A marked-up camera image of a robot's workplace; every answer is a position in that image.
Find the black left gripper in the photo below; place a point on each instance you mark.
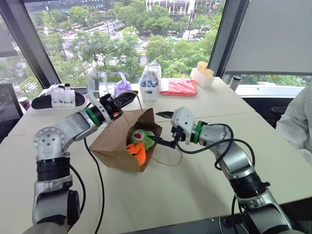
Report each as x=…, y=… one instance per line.
x=111, y=107

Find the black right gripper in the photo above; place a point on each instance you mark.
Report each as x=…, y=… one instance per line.
x=178, y=134

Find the green plush toy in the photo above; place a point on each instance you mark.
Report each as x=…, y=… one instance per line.
x=141, y=137

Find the brown paper bag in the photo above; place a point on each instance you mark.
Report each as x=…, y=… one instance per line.
x=114, y=146

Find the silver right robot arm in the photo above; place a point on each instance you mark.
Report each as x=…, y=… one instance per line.
x=234, y=156

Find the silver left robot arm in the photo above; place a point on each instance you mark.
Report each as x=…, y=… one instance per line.
x=73, y=126

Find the purple plastic bag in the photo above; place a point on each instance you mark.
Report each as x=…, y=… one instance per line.
x=122, y=86

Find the orange plush toy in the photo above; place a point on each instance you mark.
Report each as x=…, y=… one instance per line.
x=137, y=152

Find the white bin with blue items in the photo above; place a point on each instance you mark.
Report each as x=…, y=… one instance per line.
x=149, y=90

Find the clear plastic container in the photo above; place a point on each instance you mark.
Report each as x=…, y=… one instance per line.
x=103, y=85

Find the red plastic packet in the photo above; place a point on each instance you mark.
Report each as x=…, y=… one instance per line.
x=178, y=87

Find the white box with yellow cups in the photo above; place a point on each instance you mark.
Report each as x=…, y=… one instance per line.
x=203, y=76

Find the black and white slipper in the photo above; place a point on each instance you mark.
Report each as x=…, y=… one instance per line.
x=41, y=102

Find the dark seat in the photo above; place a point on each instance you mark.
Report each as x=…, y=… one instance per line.
x=263, y=109

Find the red and white can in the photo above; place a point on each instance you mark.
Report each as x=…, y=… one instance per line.
x=24, y=103

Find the black chair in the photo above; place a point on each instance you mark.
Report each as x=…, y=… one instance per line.
x=7, y=107

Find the person in white clothes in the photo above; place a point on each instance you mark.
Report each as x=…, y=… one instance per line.
x=295, y=122

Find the grey roller blind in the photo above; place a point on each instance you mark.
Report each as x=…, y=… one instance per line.
x=270, y=36

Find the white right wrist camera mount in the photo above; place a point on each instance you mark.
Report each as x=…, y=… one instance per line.
x=183, y=119

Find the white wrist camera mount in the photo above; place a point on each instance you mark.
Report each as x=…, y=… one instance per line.
x=183, y=119
x=92, y=96

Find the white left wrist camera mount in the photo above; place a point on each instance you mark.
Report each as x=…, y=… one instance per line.
x=92, y=96

